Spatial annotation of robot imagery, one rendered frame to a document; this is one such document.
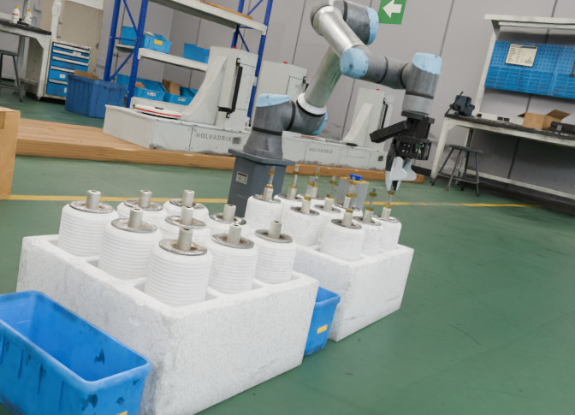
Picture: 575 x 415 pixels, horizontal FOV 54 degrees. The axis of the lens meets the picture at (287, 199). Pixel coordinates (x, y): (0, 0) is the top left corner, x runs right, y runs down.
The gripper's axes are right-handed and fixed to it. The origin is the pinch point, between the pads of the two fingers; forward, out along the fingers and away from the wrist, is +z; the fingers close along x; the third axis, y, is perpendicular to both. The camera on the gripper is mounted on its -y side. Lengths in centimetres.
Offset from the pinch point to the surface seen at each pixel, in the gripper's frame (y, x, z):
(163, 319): 14, -86, 17
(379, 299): 9.5, -10.0, 27.8
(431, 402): 37, -36, 34
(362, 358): 19, -32, 34
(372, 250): 6.3, -13.7, 15.4
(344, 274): 9.6, -30.7, 18.6
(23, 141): -200, 1, 28
